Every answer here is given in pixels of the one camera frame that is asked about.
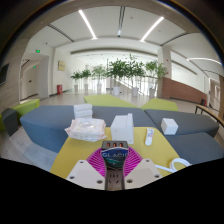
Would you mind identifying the small white tube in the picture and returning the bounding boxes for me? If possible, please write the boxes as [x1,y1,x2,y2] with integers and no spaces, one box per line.
[144,127,155,147]

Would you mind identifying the small white cube box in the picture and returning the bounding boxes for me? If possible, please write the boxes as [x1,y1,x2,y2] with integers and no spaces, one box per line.
[160,117,179,136]

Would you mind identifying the yellow wall picture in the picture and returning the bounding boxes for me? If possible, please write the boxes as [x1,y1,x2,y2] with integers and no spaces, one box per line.
[57,60,67,72]

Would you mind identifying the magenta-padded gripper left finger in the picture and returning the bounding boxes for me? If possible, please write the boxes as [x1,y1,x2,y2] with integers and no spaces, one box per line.
[65,147,108,190]

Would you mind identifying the white power cable with plug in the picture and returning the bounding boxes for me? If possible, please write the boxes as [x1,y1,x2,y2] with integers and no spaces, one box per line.
[154,157,192,174]

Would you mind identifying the white wet wipes pack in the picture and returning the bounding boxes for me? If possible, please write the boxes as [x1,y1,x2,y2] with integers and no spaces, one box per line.
[64,117,108,143]

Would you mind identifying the tall white carton box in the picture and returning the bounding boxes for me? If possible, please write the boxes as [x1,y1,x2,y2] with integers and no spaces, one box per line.
[110,113,135,145]

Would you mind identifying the green upholstered bench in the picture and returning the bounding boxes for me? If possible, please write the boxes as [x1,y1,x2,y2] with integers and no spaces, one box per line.
[139,97,179,112]
[0,97,41,131]
[83,94,139,109]

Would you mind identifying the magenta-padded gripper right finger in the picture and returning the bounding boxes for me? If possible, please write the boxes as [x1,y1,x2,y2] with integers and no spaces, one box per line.
[123,146,163,190]

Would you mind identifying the black wall screen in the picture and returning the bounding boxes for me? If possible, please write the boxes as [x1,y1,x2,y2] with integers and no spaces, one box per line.
[0,63,10,86]

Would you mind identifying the long ceiling light strips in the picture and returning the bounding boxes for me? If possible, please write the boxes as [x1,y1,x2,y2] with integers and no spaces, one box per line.
[77,9,166,43]

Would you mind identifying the white tissue pack stack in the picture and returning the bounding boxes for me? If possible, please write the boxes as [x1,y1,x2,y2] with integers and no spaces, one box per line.
[73,103,94,120]

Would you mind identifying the long gray upholstered bench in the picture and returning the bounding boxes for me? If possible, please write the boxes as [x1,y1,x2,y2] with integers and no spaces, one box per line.
[19,105,148,154]

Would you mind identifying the wooden bench with black frame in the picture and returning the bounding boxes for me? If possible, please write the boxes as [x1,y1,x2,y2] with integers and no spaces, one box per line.
[194,103,224,128]

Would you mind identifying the row of potted plants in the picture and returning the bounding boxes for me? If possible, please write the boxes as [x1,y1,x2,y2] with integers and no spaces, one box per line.
[70,54,169,98]

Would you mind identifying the dark charger with blue label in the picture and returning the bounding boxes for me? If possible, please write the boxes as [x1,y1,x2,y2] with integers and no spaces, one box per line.
[100,140,130,191]

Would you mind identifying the dark gray upholstered stool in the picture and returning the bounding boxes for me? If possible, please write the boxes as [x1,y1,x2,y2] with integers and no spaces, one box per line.
[0,107,19,137]

